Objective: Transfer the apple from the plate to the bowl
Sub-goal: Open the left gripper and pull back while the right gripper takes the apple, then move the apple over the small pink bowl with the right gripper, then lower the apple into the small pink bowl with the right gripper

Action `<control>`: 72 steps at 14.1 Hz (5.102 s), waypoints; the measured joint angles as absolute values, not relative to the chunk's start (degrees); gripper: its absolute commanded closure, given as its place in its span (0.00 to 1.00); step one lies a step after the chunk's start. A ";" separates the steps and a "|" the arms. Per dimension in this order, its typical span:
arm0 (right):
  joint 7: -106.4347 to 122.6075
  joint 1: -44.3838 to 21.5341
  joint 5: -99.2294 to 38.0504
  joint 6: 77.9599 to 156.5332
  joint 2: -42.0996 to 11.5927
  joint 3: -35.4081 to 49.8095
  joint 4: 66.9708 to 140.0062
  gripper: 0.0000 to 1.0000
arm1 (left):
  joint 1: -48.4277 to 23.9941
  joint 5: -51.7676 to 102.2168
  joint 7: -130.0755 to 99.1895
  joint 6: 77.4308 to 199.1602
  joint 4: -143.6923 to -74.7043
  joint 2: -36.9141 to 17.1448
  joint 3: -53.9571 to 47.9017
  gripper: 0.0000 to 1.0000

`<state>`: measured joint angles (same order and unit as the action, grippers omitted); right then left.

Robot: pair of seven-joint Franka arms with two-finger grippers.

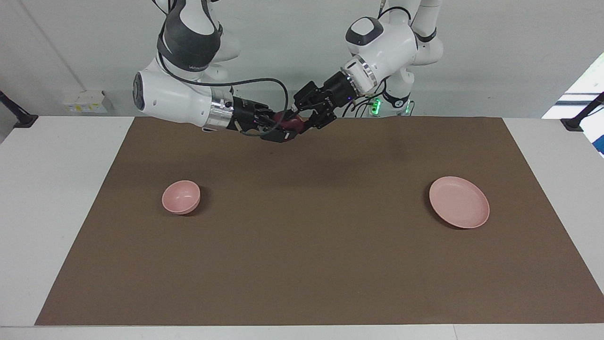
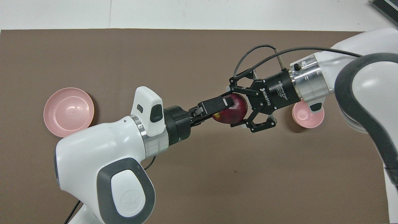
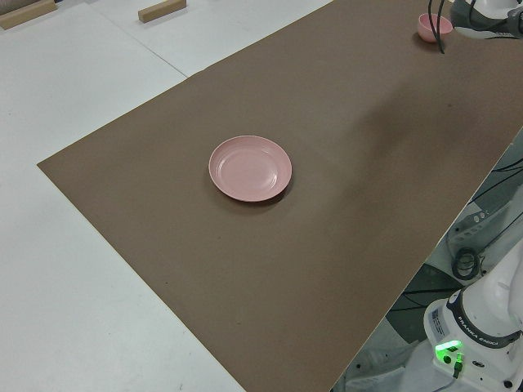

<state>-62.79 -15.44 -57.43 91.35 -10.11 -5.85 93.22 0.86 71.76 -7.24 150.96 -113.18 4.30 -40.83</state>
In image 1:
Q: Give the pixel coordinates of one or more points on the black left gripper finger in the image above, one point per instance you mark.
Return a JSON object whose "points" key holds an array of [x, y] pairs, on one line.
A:
{"points": [[304, 97], [323, 119]]}

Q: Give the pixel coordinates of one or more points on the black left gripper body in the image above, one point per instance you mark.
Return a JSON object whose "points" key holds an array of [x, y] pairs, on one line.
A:
{"points": [[335, 92]]}

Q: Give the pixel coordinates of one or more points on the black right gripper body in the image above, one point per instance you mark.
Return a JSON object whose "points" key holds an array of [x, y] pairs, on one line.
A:
{"points": [[245, 115]]}

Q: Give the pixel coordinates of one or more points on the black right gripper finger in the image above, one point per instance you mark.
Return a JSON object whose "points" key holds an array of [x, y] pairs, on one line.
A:
{"points": [[278, 135], [271, 115]]}

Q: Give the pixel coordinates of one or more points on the dark red apple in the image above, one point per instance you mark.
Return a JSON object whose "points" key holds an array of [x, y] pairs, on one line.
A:
{"points": [[292, 123]]}

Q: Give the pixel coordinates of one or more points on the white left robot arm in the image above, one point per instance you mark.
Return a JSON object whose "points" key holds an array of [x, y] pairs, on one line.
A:
{"points": [[387, 47]]}

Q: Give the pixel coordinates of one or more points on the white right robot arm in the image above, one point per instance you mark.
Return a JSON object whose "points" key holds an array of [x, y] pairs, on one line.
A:
{"points": [[170, 94]]}

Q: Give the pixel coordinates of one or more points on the pink bowl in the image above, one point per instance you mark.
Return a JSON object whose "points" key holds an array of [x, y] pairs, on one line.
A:
{"points": [[180, 197]]}

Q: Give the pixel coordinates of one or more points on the pink plate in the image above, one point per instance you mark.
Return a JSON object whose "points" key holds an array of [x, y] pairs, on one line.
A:
{"points": [[460, 202]]}

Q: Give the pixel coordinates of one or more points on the brown table mat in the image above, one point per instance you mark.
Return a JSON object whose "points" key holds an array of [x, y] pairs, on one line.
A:
{"points": [[302, 226]]}

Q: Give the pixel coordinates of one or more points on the black clamp stand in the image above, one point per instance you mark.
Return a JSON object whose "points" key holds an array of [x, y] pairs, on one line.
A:
{"points": [[573, 123], [21, 120]]}

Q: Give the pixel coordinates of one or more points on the white wall socket box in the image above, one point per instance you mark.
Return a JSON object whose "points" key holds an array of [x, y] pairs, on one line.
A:
{"points": [[85, 101]]}

